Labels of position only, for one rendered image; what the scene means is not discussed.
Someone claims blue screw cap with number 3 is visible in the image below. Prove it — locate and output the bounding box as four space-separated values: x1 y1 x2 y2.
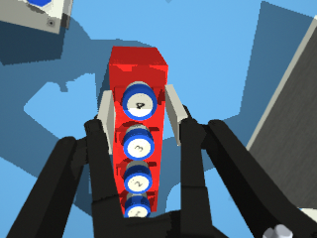
123 128 155 161

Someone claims blue screw cap with number 1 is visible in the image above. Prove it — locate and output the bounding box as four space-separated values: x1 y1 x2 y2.
125 195 151 217

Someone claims white button panel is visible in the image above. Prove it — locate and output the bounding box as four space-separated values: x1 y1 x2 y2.
0 0 73 34

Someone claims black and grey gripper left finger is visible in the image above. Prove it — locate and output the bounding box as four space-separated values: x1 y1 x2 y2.
6 90 129 238

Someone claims blue flat mat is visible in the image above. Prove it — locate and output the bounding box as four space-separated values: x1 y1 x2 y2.
0 0 317 238

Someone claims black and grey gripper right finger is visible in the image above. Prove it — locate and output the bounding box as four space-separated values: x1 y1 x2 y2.
164 84 317 238

